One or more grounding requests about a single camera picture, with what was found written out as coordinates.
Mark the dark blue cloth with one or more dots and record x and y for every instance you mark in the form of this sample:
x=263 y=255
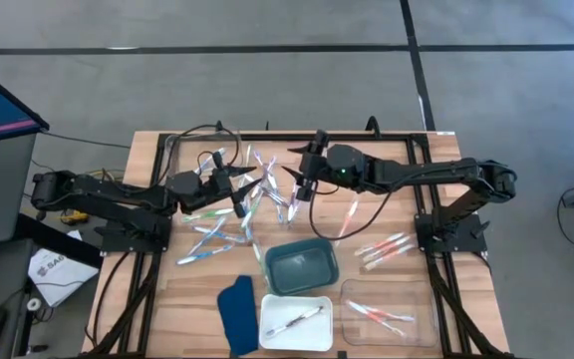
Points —
x=238 y=319

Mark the purple toothbrush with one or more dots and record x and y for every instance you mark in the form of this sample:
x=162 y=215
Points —
x=294 y=322
x=293 y=204
x=270 y=179
x=264 y=169
x=277 y=198
x=280 y=213

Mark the yellow clamp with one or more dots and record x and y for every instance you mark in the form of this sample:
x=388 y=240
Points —
x=75 y=217

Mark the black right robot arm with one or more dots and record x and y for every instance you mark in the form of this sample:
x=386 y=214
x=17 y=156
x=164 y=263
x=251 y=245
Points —
x=416 y=172

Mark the green toothbrush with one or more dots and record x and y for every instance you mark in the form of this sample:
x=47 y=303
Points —
x=251 y=212
x=257 y=251
x=247 y=157
x=207 y=215

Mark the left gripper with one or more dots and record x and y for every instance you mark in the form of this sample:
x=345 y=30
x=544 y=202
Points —
x=217 y=187

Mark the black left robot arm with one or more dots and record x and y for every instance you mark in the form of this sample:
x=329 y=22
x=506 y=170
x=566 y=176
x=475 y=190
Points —
x=112 y=197

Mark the white printed booklet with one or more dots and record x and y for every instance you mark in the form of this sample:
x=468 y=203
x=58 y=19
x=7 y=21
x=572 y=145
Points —
x=60 y=271

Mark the white plastic tray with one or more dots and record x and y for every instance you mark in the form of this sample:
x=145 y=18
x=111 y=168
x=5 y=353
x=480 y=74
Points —
x=279 y=309

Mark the white tape roll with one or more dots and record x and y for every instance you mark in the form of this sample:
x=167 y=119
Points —
x=29 y=304

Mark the teal plastic bin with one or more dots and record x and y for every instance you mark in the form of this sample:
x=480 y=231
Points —
x=302 y=266

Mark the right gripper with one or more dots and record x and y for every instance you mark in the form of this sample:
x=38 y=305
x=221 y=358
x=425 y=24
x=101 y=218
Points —
x=317 y=169

